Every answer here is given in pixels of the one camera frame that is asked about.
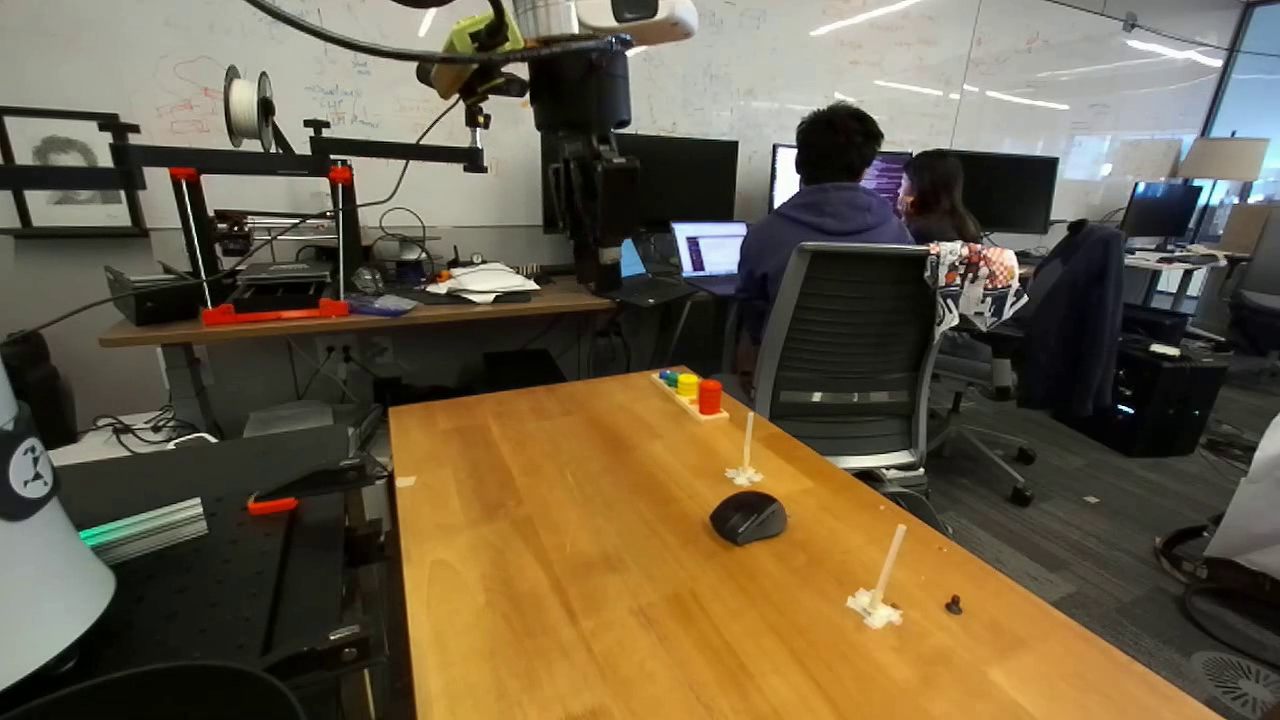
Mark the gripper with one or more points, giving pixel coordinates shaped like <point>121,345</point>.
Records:
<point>580,90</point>

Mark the black computer mouse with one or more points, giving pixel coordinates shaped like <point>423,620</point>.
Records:
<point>748,517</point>

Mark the open laptop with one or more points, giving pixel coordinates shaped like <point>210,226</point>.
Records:
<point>650,285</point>
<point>710,250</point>

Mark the black monitor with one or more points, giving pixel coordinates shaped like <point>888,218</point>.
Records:
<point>1010,190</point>
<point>680,180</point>
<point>1160,208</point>

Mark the pile of white papers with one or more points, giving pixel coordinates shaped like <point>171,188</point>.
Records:
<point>482,280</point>

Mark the yellow cylinder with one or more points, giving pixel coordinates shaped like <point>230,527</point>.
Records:
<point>687,385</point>

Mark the wooden peg board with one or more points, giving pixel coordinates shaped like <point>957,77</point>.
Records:
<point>690,404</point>

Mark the lit monitor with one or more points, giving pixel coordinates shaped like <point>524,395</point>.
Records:
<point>785,175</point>

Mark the red cylinder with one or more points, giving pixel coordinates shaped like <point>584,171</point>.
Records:
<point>710,397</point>

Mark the wooden desk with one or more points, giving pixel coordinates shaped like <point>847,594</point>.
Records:
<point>400,315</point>

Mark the person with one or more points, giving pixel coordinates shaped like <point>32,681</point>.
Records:
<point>820,215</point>
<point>938,205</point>

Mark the grey office chair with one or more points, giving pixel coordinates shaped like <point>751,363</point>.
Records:
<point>850,350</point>

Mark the white peg on base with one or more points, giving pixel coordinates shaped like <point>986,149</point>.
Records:
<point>745,470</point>
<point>875,605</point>

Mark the orange and black 3d printer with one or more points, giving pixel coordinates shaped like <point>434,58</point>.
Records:
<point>280,290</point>

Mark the white filament spool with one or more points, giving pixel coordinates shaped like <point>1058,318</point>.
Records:
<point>242,108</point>

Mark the office chair with patterned cloth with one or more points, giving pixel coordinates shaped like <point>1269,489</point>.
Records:
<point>980,290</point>

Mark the dark jacket on chair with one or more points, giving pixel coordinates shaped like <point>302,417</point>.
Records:
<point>1075,320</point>

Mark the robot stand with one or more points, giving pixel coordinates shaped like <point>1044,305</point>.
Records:
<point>200,590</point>

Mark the framed picture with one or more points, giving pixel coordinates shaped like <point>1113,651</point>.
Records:
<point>65,165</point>

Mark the black computer tower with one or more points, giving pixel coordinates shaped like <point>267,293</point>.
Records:
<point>1165,400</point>

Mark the lamp shade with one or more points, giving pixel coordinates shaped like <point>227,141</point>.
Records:
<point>1225,160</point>

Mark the window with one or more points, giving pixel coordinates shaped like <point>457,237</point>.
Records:
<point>1250,100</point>

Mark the aluminium rail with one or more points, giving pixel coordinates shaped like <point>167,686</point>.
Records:
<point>145,530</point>

